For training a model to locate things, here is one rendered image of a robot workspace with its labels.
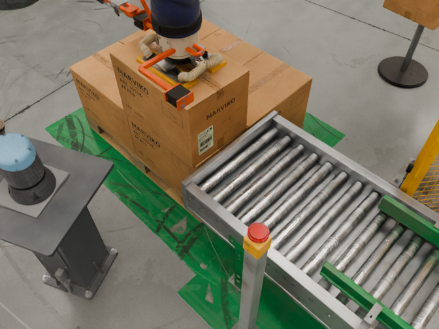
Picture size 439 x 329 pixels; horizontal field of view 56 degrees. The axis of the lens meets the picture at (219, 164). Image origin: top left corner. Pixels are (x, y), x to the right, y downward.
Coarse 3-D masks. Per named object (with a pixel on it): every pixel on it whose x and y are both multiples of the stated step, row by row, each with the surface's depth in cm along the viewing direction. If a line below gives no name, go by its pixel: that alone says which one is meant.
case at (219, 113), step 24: (120, 48) 209; (120, 72) 211; (216, 72) 196; (240, 72) 196; (120, 96) 229; (144, 96) 205; (216, 96) 189; (240, 96) 204; (144, 120) 223; (168, 120) 200; (192, 120) 187; (216, 120) 201; (240, 120) 218; (168, 144) 217; (192, 144) 198; (216, 144) 214
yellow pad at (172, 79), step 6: (156, 54) 203; (138, 60) 200; (144, 60) 199; (156, 66) 196; (156, 72) 194; (162, 72) 193; (168, 72) 193; (174, 72) 190; (162, 78) 193; (168, 78) 191; (174, 78) 190; (174, 84) 188; (186, 84) 188; (192, 84) 189
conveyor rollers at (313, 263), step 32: (256, 160) 213; (288, 160) 213; (224, 192) 200; (256, 192) 202; (320, 192) 200; (352, 192) 199; (288, 224) 189; (320, 224) 188; (352, 224) 188; (288, 256) 178; (320, 256) 178; (352, 256) 178; (384, 256) 179; (384, 288) 169; (416, 288) 169; (416, 320) 161
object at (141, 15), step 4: (136, 12) 201; (140, 12) 203; (144, 12) 203; (136, 16) 201; (140, 16) 201; (144, 16) 201; (136, 20) 200; (140, 20) 198; (144, 20) 197; (148, 20) 199; (136, 24) 202; (140, 24) 200; (144, 24) 199; (140, 28) 201; (144, 28) 200; (148, 28) 202
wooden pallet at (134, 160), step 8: (88, 120) 300; (96, 128) 297; (104, 136) 297; (112, 136) 281; (112, 144) 292; (120, 144) 278; (120, 152) 288; (128, 152) 287; (136, 160) 273; (144, 168) 271; (152, 176) 273; (160, 176) 258; (160, 184) 269; (168, 184) 255; (168, 192) 265; (176, 192) 252; (176, 200) 261; (184, 208) 259
